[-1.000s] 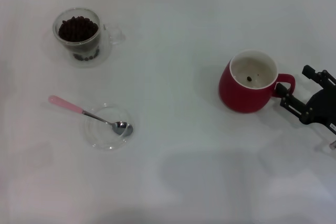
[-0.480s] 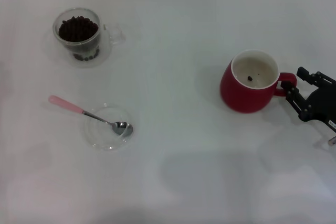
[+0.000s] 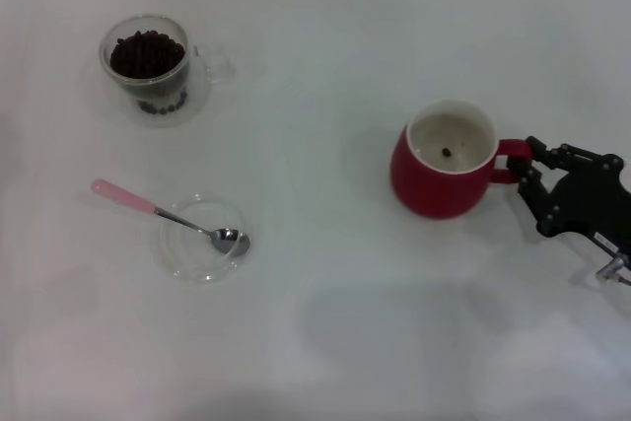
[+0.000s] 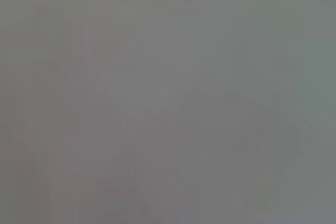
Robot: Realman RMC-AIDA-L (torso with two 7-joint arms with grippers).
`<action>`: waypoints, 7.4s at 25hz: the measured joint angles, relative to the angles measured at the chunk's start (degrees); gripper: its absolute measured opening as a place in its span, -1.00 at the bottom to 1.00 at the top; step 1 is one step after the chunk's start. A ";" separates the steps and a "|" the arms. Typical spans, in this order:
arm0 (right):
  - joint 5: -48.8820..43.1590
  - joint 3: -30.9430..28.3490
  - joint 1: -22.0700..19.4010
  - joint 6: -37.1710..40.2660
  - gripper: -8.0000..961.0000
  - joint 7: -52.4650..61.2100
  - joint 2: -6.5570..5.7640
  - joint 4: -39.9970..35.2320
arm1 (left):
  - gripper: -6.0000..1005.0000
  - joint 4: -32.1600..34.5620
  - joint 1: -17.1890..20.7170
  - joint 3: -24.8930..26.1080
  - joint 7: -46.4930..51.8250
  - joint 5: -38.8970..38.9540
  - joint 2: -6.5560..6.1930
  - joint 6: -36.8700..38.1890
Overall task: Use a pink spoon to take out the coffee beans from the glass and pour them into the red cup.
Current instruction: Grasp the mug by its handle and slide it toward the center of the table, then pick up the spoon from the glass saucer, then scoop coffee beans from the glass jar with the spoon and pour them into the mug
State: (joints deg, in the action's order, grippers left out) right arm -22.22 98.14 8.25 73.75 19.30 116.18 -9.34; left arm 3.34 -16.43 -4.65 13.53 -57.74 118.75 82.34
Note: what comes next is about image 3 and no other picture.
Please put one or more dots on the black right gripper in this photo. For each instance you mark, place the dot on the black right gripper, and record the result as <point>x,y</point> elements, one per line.
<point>596,199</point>

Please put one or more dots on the red ceramic mug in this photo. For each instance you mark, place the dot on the red ceramic mug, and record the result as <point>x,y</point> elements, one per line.
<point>431,191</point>

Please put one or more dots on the dark coffee bean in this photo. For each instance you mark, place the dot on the dark coffee bean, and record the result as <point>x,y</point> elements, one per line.
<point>446,151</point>

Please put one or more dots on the pile of coffee beans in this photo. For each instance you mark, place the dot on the pile of coffee beans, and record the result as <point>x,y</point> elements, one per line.
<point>147,53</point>

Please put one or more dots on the double-walled glass cup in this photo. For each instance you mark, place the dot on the double-walled glass cup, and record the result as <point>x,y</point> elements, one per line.
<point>106,46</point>

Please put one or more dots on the clear glass saucer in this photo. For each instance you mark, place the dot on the clear glass saucer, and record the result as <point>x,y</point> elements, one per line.
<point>199,95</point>

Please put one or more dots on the small clear glass dish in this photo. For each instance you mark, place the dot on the small clear glass dish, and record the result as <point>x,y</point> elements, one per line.
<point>189,263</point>

